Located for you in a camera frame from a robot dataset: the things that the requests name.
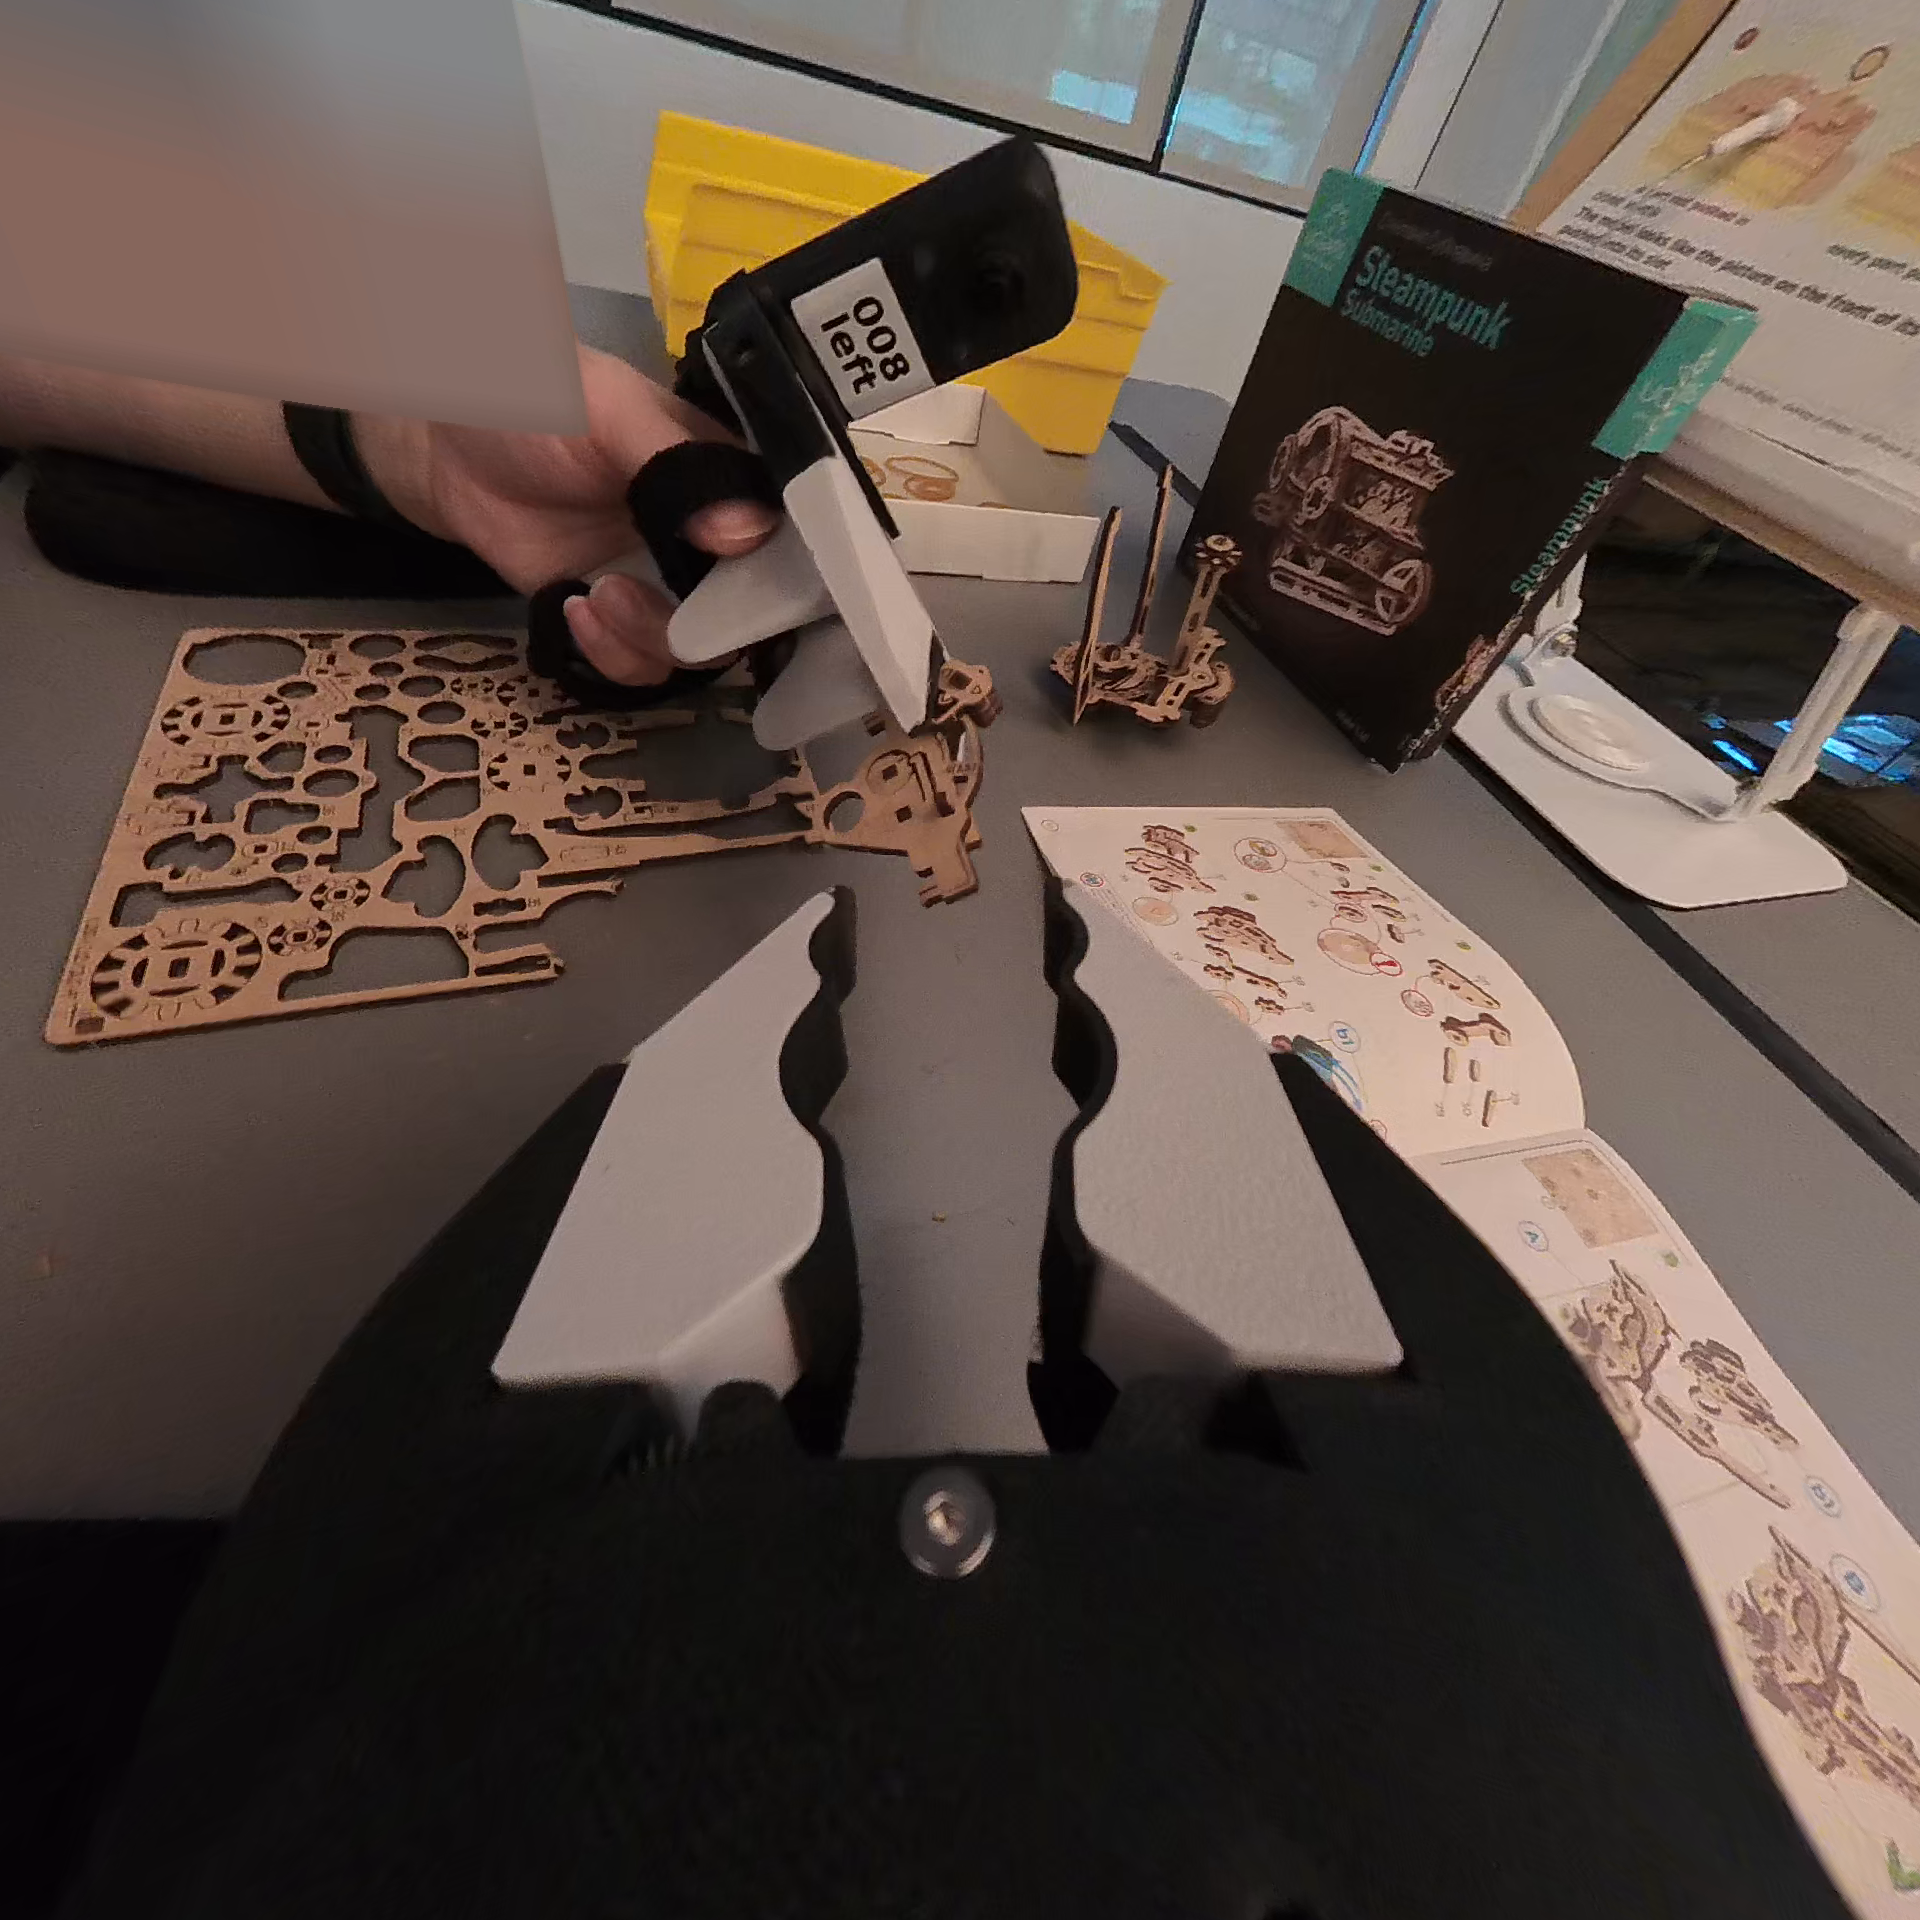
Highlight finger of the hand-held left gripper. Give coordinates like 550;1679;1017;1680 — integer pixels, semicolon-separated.
779;455;942;731

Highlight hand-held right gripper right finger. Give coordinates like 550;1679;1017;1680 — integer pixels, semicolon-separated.
1033;873;1402;1454

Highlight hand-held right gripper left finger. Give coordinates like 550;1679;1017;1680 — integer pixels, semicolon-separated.
498;885;861;1460

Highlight laser-cut wooden parts sheet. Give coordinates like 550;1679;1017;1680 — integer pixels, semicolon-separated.
38;622;987;1055

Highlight partly built wooden model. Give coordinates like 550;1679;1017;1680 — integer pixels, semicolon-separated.
1050;469;1239;731

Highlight black model kit box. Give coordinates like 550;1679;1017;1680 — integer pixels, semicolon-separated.
1172;171;1756;777

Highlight person's left hand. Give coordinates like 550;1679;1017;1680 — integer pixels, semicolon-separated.
369;350;788;690

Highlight white cardboard tray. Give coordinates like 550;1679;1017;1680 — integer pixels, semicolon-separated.
844;381;1108;584

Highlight glass window panel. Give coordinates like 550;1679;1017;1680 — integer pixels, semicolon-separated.
602;0;1445;204

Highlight yellow plastic bin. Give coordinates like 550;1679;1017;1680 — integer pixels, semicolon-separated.
646;114;1169;462

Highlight open instruction booklet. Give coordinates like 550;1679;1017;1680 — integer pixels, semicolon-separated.
1017;805;1920;1920

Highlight black wristband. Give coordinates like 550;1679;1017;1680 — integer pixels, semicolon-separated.
283;399;369;515

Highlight white desk stand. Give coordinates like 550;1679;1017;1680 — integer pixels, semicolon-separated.
1451;555;1920;911

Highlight black wrist rest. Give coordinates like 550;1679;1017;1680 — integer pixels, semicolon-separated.
19;439;509;602

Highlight printed instruction board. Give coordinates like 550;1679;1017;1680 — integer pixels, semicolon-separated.
1507;0;1920;481

